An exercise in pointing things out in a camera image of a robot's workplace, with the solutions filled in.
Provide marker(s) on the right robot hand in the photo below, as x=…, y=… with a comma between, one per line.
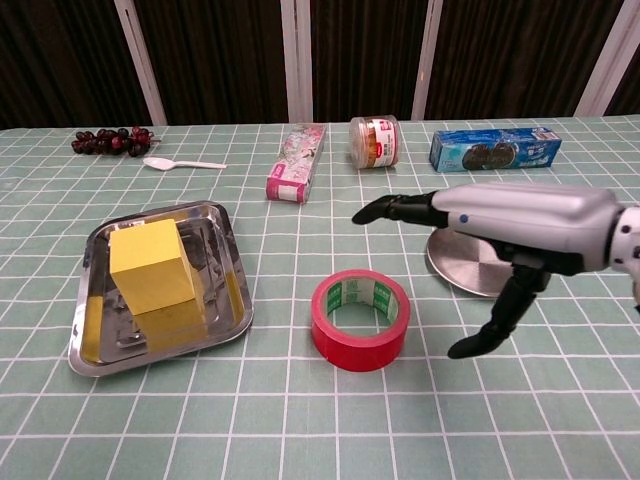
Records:
x=530, y=220

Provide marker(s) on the red tape roll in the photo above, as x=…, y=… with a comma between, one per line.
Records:
x=360, y=350

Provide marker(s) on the yellow cube block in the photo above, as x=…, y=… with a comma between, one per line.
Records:
x=150, y=270

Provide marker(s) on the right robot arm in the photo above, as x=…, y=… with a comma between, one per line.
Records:
x=631, y=235

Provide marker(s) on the blue cookie box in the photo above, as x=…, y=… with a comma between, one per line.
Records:
x=495, y=152

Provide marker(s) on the round steel plate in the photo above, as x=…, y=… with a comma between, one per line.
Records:
x=465, y=270

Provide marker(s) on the clear snack jar red label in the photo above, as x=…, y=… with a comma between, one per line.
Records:
x=375, y=145

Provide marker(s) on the pink floral box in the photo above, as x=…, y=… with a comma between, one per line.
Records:
x=295, y=165

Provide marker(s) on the green checkered tablecloth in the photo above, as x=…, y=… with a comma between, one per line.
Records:
x=320, y=425

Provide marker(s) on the rectangular steel tray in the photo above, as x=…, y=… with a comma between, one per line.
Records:
x=230, y=320

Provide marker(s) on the white plastic spoon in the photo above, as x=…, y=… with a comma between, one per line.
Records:
x=157, y=163

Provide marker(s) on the dark red grape bunch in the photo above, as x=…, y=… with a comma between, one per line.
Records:
x=105, y=142

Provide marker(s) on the white frame post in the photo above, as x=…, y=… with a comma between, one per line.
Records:
x=427, y=60
x=607, y=55
x=296, y=60
x=140, y=60

